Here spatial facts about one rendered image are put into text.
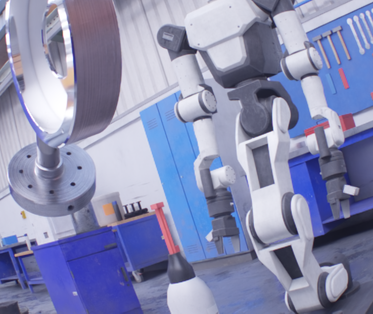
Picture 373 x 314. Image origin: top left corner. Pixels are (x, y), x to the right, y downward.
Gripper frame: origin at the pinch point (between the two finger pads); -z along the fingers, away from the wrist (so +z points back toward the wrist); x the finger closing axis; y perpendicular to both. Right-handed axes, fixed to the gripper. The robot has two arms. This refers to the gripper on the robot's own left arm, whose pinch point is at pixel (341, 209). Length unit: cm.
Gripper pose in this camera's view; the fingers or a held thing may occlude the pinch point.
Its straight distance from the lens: 172.6
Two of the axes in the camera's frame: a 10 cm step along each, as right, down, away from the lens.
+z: -1.9, -9.5, 2.5
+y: 7.8, -3.0, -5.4
